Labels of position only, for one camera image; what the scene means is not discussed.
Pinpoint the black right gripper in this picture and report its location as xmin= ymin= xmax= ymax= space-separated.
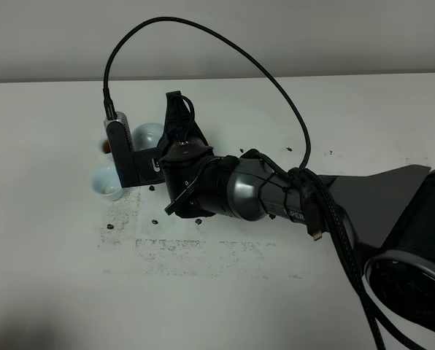
xmin=136 ymin=91 xmax=239 ymax=219

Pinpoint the light blue porcelain teapot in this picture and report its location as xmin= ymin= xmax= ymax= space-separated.
xmin=131 ymin=122 xmax=163 ymax=151

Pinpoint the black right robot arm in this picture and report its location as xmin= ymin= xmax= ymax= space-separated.
xmin=134 ymin=92 xmax=435 ymax=333

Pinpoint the near light blue teacup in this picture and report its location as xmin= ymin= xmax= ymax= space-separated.
xmin=91 ymin=166 xmax=123 ymax=201

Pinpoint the light blue teacup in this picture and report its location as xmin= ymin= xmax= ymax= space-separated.
xmin=99 ymin=139 xmax=113 ymax=161
xmin=91 ymin=166 xmax=123 ymax=201

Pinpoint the far light blue teacup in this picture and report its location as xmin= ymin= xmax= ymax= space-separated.
xmin=99 ymin=139 xmax=113 ymax=161

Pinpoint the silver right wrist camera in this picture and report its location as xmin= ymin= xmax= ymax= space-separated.
xmin=104 ymin=112 xmax=139 ymax=187

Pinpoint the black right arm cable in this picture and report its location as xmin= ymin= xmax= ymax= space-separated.
xmin=101 ymin=16 xmax=415 ymax=350

